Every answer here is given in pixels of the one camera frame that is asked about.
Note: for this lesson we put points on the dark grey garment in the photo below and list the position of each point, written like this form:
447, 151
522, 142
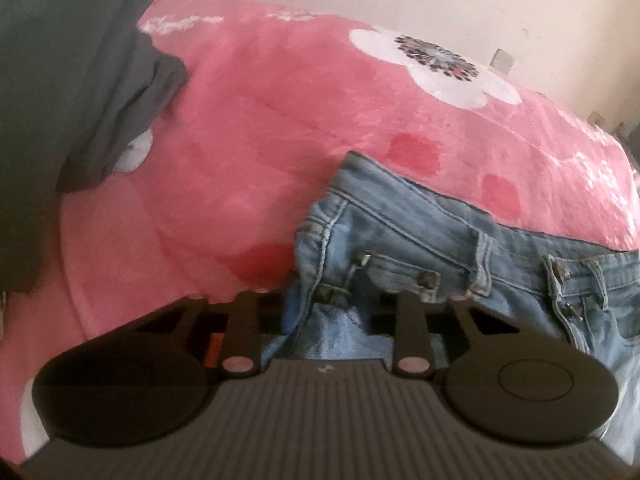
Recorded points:
60, 110

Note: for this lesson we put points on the pink floral blanket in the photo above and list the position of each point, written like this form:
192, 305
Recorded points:
280, 110

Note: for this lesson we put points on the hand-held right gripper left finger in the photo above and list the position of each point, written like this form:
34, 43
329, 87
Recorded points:
247, 320

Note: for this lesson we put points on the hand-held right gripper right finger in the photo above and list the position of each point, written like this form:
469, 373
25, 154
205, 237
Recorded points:
412, 325

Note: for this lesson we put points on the wall socket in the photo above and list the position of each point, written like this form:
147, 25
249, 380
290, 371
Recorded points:
502, 59
597, 119

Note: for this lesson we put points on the blue jeans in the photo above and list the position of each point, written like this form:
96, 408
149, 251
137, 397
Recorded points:
400, 230

